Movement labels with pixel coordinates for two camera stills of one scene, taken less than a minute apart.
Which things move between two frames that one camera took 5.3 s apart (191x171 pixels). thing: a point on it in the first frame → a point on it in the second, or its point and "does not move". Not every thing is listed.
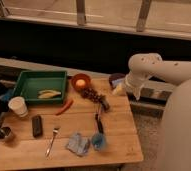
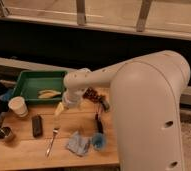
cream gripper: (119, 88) → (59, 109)
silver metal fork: (55, 131) does not move
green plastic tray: (41, 87) does not move
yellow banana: (47, 94) does not move
